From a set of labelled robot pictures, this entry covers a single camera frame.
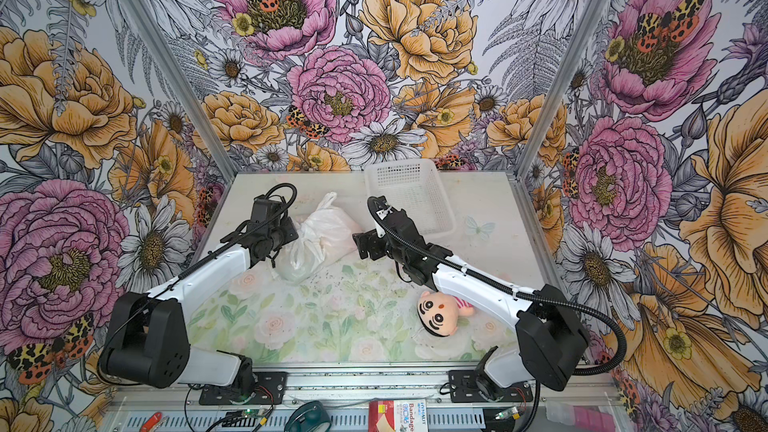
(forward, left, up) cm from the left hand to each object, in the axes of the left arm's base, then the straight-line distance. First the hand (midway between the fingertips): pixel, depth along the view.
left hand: (289, 236), depth 90 cm
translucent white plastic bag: (+1, -10, -1) cm, 10 cm away
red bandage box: (-43, -33, -6) cm, 55 cm away
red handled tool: (-43, +25, -11) cm, 51 cm away
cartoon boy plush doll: (-22, -42, -3) cm, 48 cm away
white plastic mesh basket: (+30, -41, -11) cm, 52 cm away
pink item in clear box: (-45, -75, -8) cm, 88 cm away
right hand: (-6, -25, +7) cm, 26 cm away
